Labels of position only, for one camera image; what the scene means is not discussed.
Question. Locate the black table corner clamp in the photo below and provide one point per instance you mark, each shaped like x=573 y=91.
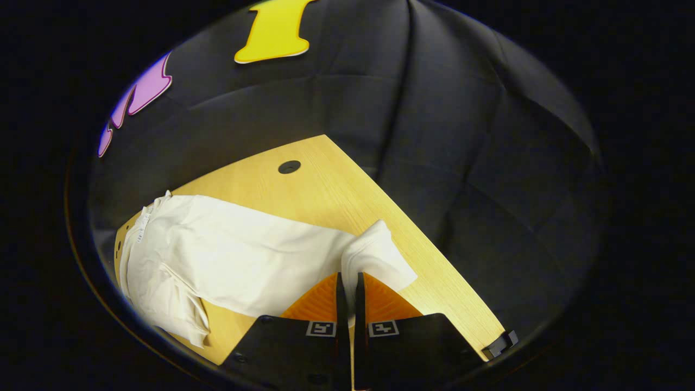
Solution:
x=500 y=344

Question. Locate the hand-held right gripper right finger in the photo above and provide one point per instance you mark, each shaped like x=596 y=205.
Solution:
x=359 y=347

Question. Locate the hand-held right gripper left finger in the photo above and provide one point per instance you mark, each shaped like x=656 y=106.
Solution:
x=341 y=347

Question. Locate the white long-sleeved garment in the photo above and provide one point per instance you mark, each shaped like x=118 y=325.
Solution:
x=233 y=255

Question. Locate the black backdrop cloth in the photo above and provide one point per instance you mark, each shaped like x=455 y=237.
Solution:
x=461 y=136

